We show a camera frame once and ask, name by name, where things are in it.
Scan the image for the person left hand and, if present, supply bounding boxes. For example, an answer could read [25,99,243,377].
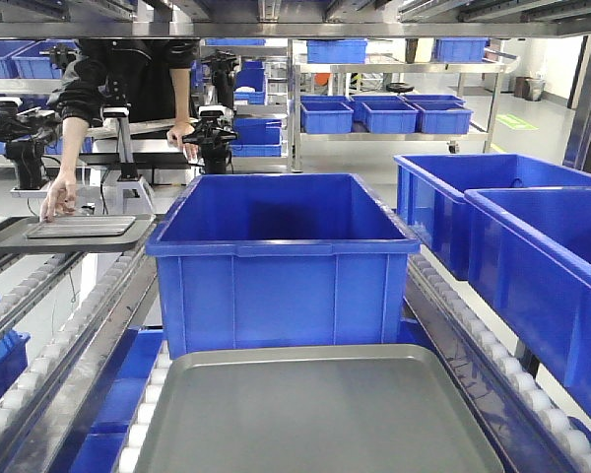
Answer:
[166,122,197,162]

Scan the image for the person right hand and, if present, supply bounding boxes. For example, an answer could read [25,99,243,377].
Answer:
[39,171,77,223]

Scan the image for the second robot left arm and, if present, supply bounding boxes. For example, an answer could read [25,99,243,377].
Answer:
[0,97,61,190]

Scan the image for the second robot right arm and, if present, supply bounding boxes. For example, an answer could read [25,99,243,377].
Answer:
[182,50,238,174]

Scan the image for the ribbed silver tray far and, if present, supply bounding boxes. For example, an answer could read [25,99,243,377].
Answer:
[25,216,137,239]

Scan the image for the dark grey tray far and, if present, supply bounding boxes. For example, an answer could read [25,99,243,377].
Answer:
[0,214,155,254]

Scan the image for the large grey metal tray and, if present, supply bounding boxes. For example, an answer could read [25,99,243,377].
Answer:
[136,344,503,472]

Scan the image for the person in black jacket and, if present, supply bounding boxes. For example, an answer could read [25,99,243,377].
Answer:
[46,37,201,178]

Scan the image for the steel roller shelf rack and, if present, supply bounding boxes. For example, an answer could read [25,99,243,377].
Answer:
[0,0,591,473]

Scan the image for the blue bin centre rack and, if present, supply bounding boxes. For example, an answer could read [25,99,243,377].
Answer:
[146,173,420,358]

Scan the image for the steel trolley with bins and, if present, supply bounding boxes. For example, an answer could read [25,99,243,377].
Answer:
[289,48,519,172]

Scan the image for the blue bin right rear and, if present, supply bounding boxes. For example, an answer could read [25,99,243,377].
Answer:
[392,152,591,282]

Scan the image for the blue bin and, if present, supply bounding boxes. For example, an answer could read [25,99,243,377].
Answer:
[392,152,591,282]
[465,187,591,419]

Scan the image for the blue bin right front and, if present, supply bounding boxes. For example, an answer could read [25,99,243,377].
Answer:
[465,187,591,419]

